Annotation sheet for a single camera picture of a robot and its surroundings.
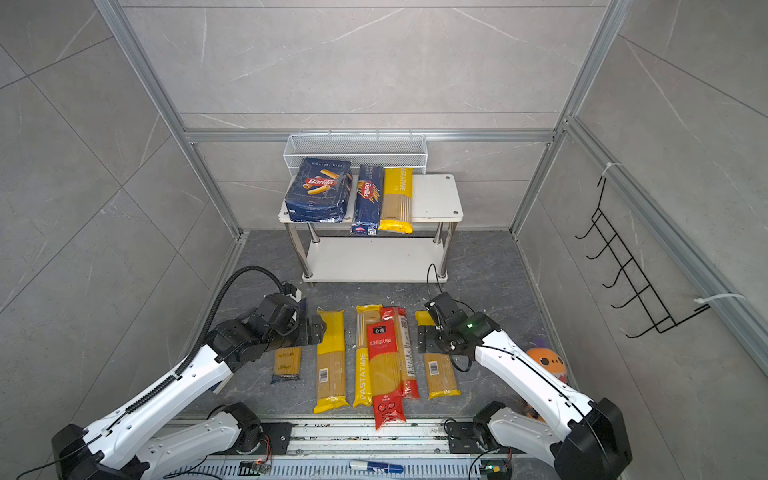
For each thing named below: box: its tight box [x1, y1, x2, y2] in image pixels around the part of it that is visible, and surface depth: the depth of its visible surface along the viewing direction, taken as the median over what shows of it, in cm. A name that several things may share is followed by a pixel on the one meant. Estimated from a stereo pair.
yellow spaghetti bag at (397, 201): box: [379, 167, 413, 234], surface depth 80 cm
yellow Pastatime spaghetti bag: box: [353, 304, 383, 407], surface depth 86 cm
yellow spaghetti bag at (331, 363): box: [314, 310, 349, 414], surface depth 84 cm
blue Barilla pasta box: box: [285, 157, 353, 222], surface depth 76 cm
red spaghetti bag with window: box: [367, 320, 407, 431], surface depth 81 cm
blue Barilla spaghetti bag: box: [351, 164, 384, 236], surface depth 77 cm
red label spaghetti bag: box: [379, 307, 420, 400], surface depth 87 cm
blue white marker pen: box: [349, 460, 404, 473], surface depth 70 cm
